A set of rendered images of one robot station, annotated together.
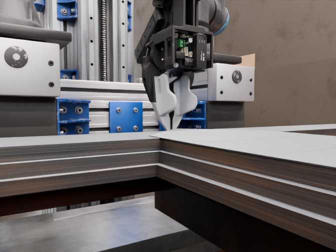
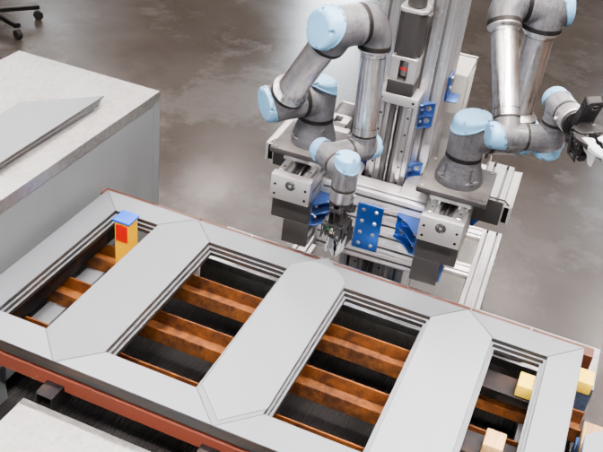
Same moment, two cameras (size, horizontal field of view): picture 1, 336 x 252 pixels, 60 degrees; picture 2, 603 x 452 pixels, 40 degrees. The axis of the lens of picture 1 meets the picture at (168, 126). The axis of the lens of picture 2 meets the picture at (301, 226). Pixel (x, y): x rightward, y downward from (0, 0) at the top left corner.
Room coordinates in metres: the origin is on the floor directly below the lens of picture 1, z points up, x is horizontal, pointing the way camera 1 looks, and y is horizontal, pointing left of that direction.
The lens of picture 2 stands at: (-0.98, -1.53, 2.35)
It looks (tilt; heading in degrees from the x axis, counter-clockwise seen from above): 34 degrees down; 49
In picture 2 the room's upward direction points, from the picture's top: 7 degrees clockwise
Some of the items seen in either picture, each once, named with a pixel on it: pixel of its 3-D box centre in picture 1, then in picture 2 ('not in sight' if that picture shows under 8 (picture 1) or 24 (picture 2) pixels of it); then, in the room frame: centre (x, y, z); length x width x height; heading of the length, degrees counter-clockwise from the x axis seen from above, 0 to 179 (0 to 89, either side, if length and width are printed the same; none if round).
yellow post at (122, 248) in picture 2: not in sight; (126, 246); (-0.02, 0.43, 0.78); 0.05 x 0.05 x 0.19; 31
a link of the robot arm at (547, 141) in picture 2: not in sight; (545, 138); (0.87, -0.35, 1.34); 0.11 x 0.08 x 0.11; 149
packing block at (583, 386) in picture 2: not in sight; (582, 380); (0.77, -0.75, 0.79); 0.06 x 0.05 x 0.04; 31
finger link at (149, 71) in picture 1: (157, 74); not in sight; (0.47, 0.02, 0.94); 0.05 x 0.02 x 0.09; 121
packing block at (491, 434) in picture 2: not in sight; (493, 444); (0.38, -0.77, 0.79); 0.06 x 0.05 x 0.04; 31
